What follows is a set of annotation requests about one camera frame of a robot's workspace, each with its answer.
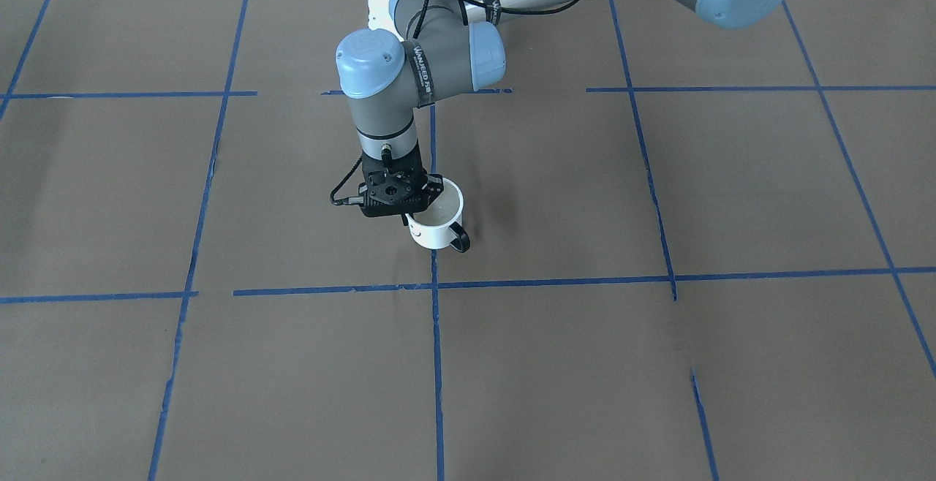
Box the white smiley mug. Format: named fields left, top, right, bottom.
left=407, top=178, right=471, bottom=252

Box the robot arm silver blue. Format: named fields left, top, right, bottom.
left=335, top=0, right=782, bottom=186

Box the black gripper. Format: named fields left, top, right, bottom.
left=361, top=139, right=426, bottom=183

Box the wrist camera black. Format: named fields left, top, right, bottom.
left=358, top=169, right=445, bottom=218

